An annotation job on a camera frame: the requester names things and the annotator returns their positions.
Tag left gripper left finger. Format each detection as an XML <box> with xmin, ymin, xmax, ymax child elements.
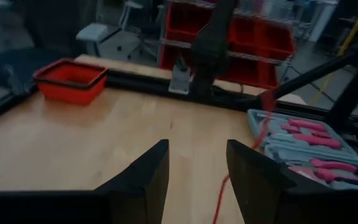
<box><xmin>0</xmin><ymin>139</ymin><xmax>170</xmax><ymax>224</ymax></box>

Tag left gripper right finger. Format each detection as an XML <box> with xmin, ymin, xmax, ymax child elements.
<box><xmin>226</xmin><ymin>139</ymin><xmax>358</xmax><ymax>224</ymax></box>

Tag red wire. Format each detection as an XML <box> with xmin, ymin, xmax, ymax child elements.
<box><xmin>212</xmin><ymin>88</ymin><xmax>276</xmax><ymax>224</ymax></box>

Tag grey tool kit case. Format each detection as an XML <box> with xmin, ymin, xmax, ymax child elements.
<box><xmin>246</xmin><ymin>108</ymin><xmax>358</xmax><ymax>191</ymax></box>

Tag red plastic bin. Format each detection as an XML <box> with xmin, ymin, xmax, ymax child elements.
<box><xmin>32</xmin><ymin>57</ymin><xmax>109</xmax><ymax>106</ymax></box>

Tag white mesh office chair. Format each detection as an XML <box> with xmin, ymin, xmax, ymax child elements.
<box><xmin>118</xmin><ymin>0</ymin><xmax>163</xmax><ymax>60</ymax></box>

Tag red handled pliers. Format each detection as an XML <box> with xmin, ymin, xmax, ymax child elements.
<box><xmin>309</xmin><ymin>157</ymin><xmax>358</xmax><ymax>184</ymax></box>

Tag red handled screwdriver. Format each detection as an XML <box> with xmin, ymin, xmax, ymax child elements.
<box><xmin>287</xmin><ymin>118</ymin><xmax>326</xmax><ymax>132</ymax></box>
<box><xmin>292</xmin><ymin>133</ymin><xmax>342</xmax><ymax>149</ymax></box>

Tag black aluminium table frame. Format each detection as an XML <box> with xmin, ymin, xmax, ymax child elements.
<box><xmin>0</xmin><ymin>40</ymin><xmax>358</xmax><ymax>156</ymax></box>

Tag silver metal mounting bracket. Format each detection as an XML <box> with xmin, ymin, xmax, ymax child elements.
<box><xmin>168</xmin><ymin>58</ymin><xmax>192</xmax><ymax>95</ymax></box>

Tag wire rack with red bins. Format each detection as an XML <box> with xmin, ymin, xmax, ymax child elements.
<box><xmin>158</xmin><ymin>0</ymin><xmax>296</xmax><ymax>90</ymax></box>

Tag yellow cord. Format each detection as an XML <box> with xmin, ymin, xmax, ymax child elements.
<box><xmin>309</xmin><ymin>0</ymin><xmax>358</xmax><ymax>105</ymax></box>

